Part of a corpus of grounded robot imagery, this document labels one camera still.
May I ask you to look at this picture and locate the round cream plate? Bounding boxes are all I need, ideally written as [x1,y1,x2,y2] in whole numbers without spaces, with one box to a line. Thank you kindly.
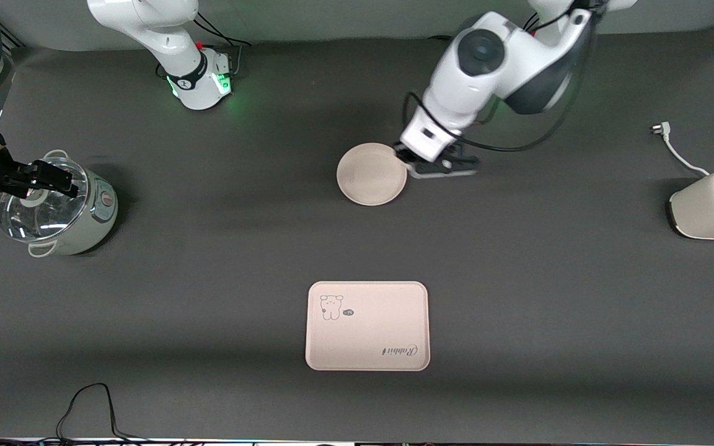
[336,142,408,207]

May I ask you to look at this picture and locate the cream rectangular rabbit tray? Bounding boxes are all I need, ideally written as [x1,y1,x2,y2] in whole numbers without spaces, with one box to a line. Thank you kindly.
[305,281,431,372]

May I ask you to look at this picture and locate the glass cooker lid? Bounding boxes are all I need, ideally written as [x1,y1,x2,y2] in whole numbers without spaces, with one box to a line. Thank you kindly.
[0,156,90,243]

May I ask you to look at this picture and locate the pale green rice cooker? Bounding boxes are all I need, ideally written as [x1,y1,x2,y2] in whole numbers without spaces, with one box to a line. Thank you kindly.
[0,149,119,258]

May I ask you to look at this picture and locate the dark grey table mat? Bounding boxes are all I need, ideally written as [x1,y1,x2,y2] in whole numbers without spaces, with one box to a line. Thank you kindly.
[0,25,714,444]

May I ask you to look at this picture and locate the cream toaster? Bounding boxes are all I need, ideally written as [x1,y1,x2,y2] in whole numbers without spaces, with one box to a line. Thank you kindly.
[668,168,714,241]

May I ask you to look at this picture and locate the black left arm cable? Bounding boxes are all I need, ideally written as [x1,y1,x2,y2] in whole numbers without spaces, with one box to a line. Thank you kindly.
[401,0,607,154]

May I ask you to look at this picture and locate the aluminium frame profile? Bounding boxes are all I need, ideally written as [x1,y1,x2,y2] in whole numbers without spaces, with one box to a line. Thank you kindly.
[0,21,27,51]

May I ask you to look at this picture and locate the white toaster power cord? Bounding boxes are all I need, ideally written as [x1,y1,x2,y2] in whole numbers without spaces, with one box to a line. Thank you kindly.
[651,121,712,178]

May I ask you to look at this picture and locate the black right base cables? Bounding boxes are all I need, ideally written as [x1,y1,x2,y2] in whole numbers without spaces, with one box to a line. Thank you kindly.
[192,11,253,79]

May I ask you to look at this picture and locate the black floor-edge cable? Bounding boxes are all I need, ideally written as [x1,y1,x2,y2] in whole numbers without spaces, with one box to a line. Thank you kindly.
[0,382,169,446]

